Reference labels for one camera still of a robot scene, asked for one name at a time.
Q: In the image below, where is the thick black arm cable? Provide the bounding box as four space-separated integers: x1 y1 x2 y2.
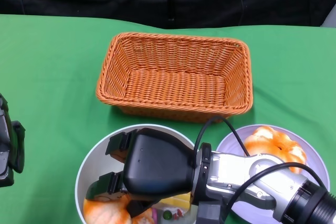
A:
224 162 328 218

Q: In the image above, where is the green tablecloth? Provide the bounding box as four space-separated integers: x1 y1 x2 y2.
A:
0 15 336 224

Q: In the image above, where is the pale grey bowl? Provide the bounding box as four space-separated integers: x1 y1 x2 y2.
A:
75 123 199 224

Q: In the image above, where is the round orange striped bread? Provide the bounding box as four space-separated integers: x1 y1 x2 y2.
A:
83 195 155 224

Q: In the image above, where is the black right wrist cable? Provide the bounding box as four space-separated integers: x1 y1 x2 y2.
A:
194 115 251 168

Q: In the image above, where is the lavender plate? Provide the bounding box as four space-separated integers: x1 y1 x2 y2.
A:
216 124 330 219

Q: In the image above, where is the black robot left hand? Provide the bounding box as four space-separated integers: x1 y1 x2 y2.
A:
0 92 26 188

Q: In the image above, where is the orange bread with torn top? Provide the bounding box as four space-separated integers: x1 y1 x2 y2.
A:
244 126 307 175

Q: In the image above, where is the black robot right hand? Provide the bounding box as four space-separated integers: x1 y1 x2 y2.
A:
86 128 197 219

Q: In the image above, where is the yellow cake slice with cream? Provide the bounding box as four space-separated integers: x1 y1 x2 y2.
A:
159 192 192 221

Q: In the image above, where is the orange wicker basket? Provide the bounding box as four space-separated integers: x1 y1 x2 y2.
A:
96 33 253 124

